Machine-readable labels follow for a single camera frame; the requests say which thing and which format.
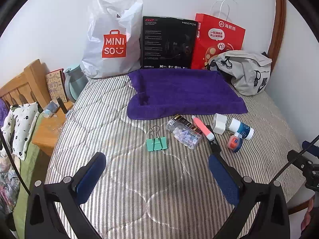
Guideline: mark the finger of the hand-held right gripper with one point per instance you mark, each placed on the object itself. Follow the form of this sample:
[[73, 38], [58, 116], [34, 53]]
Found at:
[[310, 146], [299, 159]]

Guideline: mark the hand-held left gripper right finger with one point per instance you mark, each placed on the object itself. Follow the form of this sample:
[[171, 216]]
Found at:
[[221, 176]]

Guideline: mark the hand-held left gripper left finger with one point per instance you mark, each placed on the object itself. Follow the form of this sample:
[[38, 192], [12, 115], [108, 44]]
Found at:
[[89, 176]]

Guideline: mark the black and gold box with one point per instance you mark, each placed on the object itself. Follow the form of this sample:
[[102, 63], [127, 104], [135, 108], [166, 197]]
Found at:
[[215, 147]]

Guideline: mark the white and blue bottle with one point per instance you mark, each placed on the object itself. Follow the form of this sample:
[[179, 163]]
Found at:
[[241, 129]]

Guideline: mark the pink and white stick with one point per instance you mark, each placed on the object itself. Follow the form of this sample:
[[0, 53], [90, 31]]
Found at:
[[202, 127]]

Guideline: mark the clear candy bottle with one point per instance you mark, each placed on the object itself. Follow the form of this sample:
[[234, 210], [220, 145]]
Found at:
[[184, 134]]

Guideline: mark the green binder clip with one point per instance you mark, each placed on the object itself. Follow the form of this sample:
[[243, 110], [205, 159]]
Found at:
[[156, 144]]

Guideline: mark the person's right hand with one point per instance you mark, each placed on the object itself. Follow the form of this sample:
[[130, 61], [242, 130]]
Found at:
[[309, 209]]

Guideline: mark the white tape roll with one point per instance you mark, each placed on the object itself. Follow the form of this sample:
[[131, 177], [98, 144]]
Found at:
[[219, 127]]

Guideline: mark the wooden nightstand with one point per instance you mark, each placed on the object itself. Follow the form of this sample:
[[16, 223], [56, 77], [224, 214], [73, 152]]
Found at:
[[49, 139]]

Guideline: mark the green bed sheet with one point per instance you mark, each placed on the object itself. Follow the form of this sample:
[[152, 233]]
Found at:
[[27, 169]]

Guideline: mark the black rectangular device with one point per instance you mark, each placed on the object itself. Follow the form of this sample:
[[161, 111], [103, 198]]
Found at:
[[61, 105]]

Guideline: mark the blue tissue packet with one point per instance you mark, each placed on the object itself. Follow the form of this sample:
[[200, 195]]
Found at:
[[51, 109]]

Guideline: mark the colourful patterned blanket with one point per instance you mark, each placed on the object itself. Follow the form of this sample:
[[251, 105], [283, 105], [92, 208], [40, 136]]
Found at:
[[8, 179]]

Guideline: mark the white floral pillow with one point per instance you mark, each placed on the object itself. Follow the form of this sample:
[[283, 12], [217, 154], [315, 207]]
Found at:
[[22, 127]]

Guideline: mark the purple towel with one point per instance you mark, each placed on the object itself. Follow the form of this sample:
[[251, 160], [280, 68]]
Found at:
[[184, 92]]

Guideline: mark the teal kettle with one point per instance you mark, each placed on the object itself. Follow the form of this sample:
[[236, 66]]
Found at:
[[73, 84]]

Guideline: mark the illustrated book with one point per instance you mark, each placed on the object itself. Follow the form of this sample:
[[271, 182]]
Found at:
[[56, 86]]

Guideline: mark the grey sling bag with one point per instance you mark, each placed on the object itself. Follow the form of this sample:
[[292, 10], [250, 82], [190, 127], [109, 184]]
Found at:
[[246, 72]]

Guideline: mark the light wooden headboard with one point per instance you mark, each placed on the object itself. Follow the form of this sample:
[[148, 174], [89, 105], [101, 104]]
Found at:
[[30, 79]]

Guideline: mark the red paper bag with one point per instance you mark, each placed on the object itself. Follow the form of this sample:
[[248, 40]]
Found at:
[[219, 39]]

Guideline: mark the black headset box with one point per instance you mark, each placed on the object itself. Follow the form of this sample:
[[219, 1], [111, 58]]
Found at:
[[169, 42]]

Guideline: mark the white plastic shopping bag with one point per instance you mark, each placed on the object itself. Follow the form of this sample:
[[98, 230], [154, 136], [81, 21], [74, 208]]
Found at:
[[104, 22]]

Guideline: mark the brown wooden frame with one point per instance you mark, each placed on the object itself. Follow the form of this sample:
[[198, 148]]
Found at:
[[280, 29]]

